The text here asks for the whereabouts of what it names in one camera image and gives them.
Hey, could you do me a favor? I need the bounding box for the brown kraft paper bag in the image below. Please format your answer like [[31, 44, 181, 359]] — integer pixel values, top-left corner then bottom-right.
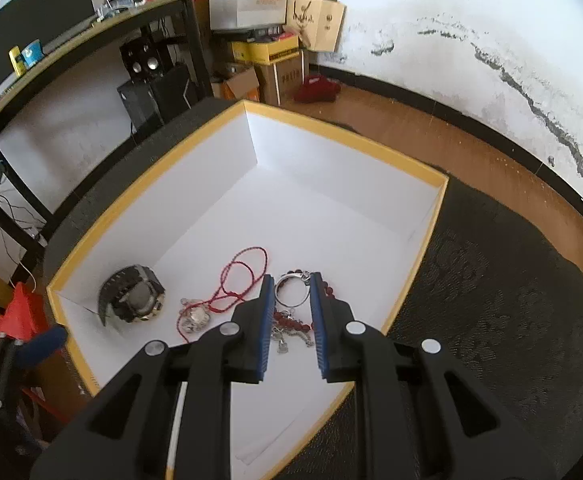
[[286, 0, 346, 52]]

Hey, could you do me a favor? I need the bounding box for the yellow bottle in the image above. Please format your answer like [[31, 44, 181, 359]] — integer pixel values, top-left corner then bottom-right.
[[8, 47, 27, 78]]

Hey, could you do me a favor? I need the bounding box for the black speaker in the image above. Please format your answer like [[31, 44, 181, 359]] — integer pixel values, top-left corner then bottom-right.
[[119, 38, 173, 81]]

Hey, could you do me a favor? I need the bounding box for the silver chain bracelet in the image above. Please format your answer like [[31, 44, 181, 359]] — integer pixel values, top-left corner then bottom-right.
[[270, 324, 315, 356]]

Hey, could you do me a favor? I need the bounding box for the brown cardboard box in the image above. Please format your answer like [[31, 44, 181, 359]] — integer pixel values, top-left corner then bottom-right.
[[254, 51, 309, 106]]

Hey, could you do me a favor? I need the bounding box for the yellow white cardboard box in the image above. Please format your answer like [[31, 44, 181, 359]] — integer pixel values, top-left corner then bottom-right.
[[45, 98, 450, 480]]

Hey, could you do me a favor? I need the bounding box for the red cloth on floor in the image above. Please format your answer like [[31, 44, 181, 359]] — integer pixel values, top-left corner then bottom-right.
[[293, 75, 341, 104]]

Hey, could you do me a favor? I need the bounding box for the curved desk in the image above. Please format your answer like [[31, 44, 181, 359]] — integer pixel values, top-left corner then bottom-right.
[[0, 0, 212, 240]]

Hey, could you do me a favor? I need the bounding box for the silver ring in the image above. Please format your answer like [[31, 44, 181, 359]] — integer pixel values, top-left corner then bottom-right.
[[273, 268, 314, 310]]

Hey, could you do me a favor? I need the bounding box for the black wristwatch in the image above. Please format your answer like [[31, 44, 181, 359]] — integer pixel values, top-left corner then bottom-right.
[[98, 264, 166, 326]]

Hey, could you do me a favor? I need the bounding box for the open cardboard box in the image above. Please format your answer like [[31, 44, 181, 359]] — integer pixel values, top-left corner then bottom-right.
[[211, 64, 260, 102]]

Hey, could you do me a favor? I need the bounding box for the dark floral patterned mat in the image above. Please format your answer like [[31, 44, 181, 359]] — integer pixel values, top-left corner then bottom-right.
[[384, 168, 583, 474]]

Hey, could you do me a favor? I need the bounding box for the red string necklace silver pendant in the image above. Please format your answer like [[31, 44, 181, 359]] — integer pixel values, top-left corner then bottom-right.
[[177, 246, 269, 342]]

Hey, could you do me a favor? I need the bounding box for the yellow box on stack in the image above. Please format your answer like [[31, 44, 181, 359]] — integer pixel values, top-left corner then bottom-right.
[[230, 34, 300, 66]]

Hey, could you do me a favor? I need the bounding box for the blue cup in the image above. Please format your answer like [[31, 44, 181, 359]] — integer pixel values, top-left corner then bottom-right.
[[22, 39, 44, 70]]

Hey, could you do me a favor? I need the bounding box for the red bead bracelet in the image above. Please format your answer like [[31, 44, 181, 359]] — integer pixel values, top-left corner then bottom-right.
[[271, 266, 337, 334]]

